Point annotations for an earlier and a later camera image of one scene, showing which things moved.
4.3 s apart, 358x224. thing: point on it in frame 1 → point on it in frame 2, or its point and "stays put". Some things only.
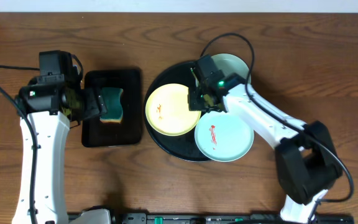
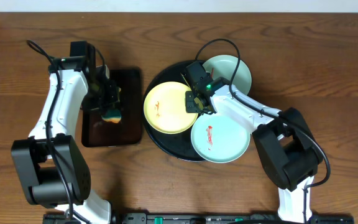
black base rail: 217,218 stays put
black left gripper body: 91,104 → 109,98
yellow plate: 168,112 stays put
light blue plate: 223,136 stays put
